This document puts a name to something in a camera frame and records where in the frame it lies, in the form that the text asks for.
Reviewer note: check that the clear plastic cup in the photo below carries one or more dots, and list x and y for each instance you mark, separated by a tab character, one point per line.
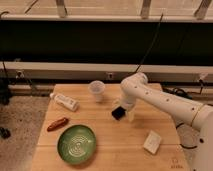
97	89

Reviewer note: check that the small black floor object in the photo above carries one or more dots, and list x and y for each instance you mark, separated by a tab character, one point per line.
4	133

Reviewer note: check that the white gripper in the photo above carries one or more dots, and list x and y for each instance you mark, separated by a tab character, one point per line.
127	105

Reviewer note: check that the black object at left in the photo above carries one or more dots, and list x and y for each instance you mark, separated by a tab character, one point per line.
5	93

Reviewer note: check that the green ridged bowl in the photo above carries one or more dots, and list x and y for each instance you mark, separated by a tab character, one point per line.
76	144

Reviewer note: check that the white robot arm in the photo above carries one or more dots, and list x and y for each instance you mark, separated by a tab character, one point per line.
196	114

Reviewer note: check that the white sponge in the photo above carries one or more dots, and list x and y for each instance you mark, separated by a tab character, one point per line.
152	142

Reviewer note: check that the grey wall rail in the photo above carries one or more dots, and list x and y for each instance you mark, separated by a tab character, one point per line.
111	72

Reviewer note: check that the white tube bottle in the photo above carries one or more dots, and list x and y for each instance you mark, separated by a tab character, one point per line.
65	101

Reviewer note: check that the black eraser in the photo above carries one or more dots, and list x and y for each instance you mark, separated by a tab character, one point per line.
118	113

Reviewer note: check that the red-brown sausage toy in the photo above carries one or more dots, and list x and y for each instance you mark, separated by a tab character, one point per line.
57	124

